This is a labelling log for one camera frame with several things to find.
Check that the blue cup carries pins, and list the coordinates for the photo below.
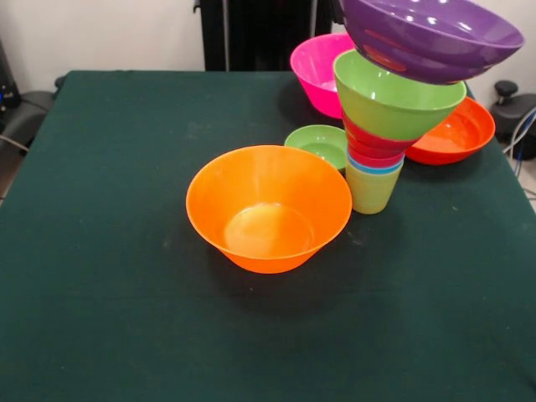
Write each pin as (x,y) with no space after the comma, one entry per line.
(356,164)

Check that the red cup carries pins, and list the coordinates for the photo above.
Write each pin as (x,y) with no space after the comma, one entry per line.
(372,160)

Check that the small red bowl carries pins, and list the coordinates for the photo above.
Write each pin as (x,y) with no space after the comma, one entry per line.
(368,140)

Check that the large green bowl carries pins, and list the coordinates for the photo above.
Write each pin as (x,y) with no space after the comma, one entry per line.
(393,119)

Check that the purple bowl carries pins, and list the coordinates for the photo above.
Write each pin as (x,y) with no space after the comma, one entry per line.
(439,54)

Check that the large orange bowl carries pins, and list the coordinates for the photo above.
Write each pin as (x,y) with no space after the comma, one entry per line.
(268,197)

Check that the small green bowl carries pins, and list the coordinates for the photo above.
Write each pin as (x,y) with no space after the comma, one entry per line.
(318,144)

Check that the pink bowl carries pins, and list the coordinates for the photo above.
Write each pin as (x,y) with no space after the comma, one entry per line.
(314,71)

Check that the dark green tablecloth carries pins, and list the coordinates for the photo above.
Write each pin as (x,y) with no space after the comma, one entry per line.
(125,326)

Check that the red-orange bowl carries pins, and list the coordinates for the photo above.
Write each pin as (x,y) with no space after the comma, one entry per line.
(456,138)

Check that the black table clamp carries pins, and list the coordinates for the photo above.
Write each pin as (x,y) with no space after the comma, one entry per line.
(60,81)

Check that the black equipment with knob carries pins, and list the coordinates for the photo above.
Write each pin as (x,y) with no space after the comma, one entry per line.
(517,115)

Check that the black electronics box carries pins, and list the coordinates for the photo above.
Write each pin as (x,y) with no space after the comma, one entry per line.
(7,92)

